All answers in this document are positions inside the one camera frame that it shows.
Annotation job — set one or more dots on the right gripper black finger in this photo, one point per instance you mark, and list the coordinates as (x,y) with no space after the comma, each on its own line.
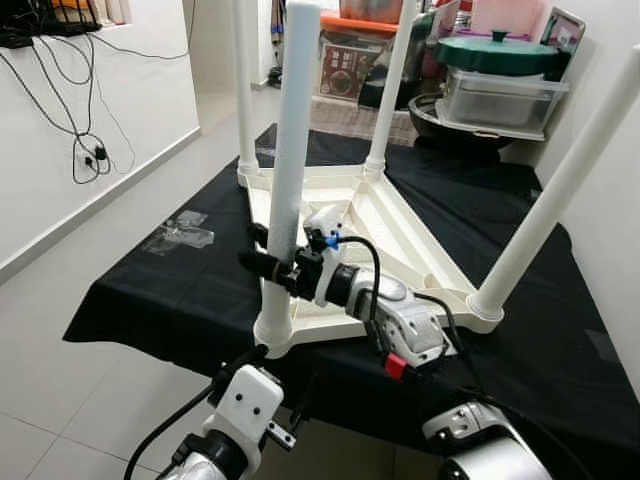
(262,265)
(258,233)

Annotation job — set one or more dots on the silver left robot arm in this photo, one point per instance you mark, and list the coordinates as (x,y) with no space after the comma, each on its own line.
(205,462)

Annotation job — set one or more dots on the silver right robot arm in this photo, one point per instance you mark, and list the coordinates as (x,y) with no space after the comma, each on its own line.
(410,320)

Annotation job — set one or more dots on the clear plastic wrapper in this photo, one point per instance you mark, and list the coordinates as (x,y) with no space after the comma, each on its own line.
(267,150)
(185,235)

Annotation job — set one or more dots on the white plastic table top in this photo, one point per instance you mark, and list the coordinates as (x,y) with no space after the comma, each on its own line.
(420,240)

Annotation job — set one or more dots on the brown cloth covered bench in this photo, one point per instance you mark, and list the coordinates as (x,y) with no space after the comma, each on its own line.
(335,120)

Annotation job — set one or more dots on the orange lid storage box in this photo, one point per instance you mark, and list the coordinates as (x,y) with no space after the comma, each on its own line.
(345,70)

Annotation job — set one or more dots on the black wok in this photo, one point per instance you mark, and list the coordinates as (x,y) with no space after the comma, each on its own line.
(430,125)

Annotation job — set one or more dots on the black bag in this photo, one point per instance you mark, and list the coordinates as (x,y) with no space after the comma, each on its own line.
(425,75)

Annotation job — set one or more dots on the grey tape patch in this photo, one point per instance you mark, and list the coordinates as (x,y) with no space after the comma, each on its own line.
(603,345)

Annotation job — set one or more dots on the clear plastic container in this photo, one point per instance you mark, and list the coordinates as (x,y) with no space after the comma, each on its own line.
(500,100)

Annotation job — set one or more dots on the green pot lid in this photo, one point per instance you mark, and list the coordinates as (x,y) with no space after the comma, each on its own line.
(495,55)

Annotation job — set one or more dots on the pink plastic container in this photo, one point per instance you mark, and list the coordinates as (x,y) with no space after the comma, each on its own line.
(510,15)

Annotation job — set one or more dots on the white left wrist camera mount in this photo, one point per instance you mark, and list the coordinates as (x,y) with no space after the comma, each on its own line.
(245,400)

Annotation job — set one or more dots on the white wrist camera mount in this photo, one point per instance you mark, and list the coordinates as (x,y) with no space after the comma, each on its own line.
(245,400)
(322,222)

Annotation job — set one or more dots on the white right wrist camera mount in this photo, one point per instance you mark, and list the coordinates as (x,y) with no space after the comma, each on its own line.
(322,222)

